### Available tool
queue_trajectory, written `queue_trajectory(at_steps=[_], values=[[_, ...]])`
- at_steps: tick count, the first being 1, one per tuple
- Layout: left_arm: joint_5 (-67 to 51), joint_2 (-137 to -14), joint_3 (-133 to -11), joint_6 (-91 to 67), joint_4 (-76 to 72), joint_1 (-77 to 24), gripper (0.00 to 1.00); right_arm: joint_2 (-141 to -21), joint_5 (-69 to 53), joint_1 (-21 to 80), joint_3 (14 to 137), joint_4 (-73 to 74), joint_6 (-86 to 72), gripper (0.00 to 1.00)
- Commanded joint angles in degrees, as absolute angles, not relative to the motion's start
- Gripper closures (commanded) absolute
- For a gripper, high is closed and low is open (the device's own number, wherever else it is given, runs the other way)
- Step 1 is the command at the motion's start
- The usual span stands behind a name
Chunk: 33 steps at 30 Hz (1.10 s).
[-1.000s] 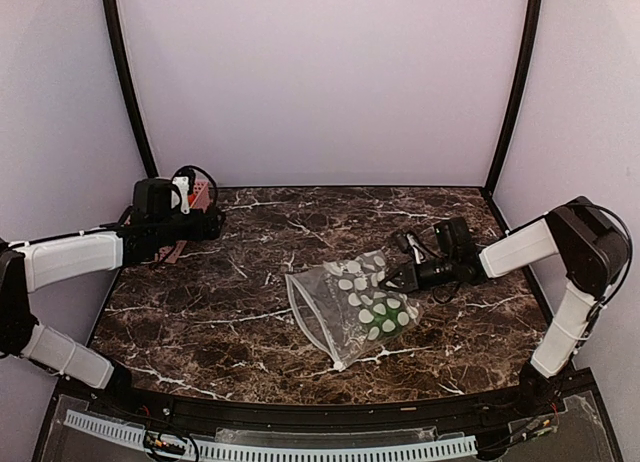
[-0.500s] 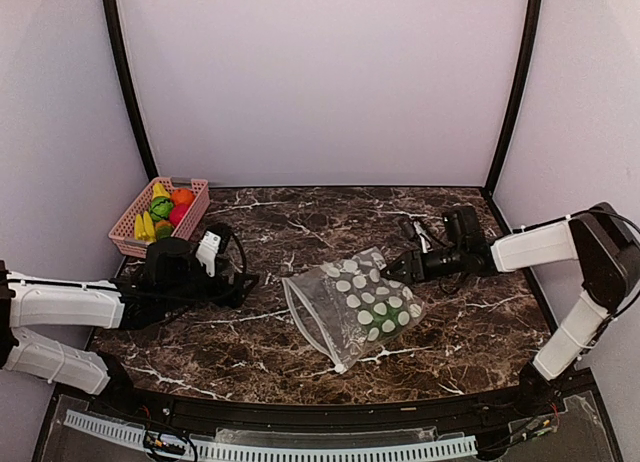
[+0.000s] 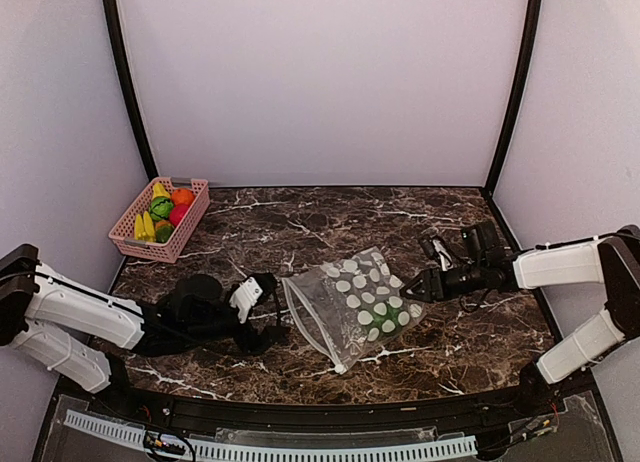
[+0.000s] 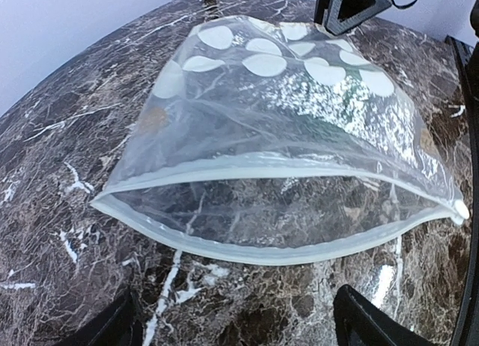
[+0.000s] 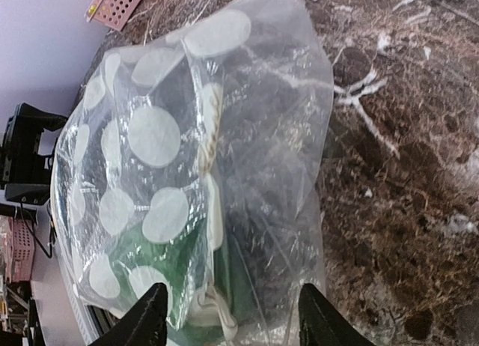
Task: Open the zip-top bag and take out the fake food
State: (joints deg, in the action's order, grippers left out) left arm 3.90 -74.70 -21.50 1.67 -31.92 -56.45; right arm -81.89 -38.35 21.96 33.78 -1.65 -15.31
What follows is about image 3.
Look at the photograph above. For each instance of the yellow fake banana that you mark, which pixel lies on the yellow fake banana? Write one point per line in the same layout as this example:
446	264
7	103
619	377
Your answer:
144	228

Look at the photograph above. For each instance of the yellow fake lemon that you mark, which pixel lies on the yellow fake lemon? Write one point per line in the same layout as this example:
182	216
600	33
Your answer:
159	190

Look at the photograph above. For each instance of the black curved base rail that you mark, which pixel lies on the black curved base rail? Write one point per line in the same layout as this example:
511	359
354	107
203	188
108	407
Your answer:
393	392

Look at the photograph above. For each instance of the white slotted cable duct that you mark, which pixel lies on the white slotted cable duct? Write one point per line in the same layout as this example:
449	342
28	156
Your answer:
247	445

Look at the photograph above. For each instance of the green orange fake pepper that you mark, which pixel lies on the green orange fake pepper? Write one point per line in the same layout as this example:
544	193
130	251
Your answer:
163	231

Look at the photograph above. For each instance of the green striped fake watermelon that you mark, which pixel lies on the green striped fake watermelon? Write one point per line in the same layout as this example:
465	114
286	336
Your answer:
160	208

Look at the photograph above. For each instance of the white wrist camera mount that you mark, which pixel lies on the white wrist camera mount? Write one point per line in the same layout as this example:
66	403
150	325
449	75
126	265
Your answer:
245	297
441	254

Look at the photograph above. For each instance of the clear polka dot zip bag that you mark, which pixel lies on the clear polka dot zip bag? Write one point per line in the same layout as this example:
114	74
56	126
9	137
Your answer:
325	300

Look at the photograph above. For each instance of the right black frame post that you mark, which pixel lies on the right black frame post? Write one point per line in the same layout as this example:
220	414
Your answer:
521	72

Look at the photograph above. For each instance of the pink perforated plastic basket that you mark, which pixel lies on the pink perforated plastic basket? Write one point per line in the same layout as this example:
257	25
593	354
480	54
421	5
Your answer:
122	234

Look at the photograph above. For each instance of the black frame post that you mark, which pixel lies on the black frame post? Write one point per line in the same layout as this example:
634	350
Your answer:
119	54
521	72

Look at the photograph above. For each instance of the green fake vegetable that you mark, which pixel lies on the green fake vegetable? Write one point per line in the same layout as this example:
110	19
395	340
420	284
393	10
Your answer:
382	320

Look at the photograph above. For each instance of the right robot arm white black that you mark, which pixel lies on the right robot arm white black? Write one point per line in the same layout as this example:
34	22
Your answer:
610	259

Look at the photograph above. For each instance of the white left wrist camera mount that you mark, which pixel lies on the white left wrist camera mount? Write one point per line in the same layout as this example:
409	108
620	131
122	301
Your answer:
245	297

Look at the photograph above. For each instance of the orange fake orange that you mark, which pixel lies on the orange fake orange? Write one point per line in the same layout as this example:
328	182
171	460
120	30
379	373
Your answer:
183	196

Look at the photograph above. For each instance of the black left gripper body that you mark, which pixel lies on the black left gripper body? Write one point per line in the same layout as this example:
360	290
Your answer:
246	340

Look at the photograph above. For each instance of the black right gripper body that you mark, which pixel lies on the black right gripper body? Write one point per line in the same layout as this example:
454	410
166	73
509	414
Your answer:
443	284

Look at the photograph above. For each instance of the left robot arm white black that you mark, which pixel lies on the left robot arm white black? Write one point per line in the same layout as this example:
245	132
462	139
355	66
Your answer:
40	309

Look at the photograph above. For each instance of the left black frame post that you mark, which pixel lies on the left black frame post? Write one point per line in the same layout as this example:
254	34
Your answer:
119	54

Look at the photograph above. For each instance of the red fake apple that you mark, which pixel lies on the red fake apple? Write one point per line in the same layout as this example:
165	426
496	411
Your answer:
178	213

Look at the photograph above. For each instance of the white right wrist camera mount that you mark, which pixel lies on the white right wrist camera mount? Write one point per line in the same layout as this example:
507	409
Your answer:
441	254

